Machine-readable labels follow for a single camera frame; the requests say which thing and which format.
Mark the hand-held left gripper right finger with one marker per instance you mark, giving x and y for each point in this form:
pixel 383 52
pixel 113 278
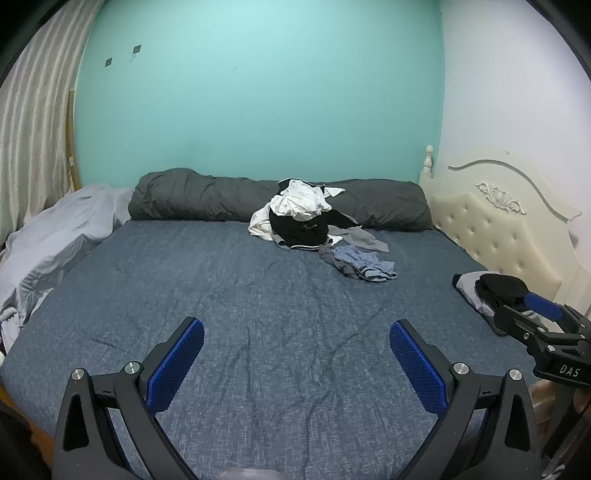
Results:
pixel 415 364

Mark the bed with blue sheet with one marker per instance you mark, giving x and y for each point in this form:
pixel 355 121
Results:
pixel 258 332

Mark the person's right hand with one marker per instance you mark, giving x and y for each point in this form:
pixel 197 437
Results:
pixel 542 401

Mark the white polo shirt black trim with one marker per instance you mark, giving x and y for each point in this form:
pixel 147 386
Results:
pixel 300 198

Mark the blue checked shorts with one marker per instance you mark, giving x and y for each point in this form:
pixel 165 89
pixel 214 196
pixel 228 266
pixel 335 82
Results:
pixel 364 263

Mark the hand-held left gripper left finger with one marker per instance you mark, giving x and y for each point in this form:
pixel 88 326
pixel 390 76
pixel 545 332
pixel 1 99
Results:
pixel 178 364

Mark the cream shirt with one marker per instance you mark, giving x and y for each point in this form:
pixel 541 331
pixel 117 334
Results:
pixel 262 226

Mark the dark grey duvet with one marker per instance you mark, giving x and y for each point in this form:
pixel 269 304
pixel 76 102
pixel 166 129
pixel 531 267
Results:
pixel 194 198

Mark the cream tufted headboard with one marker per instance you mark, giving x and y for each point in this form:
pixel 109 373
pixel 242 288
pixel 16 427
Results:
pixel 503 230

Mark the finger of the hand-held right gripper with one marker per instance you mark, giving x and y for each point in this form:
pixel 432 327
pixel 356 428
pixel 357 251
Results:
pixel 540 304
pixel 517 321

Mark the striped curtain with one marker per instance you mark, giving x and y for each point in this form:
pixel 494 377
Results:
pixel 32 138

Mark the wooden strip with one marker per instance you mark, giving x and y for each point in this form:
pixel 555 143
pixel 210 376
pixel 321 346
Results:
pixel 73 147

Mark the folded grey garment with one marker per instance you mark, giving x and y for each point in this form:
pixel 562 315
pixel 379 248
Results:
pixel 468 290

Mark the light grey blanket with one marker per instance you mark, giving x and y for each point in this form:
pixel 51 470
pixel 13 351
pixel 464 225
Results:
pixel 60 240

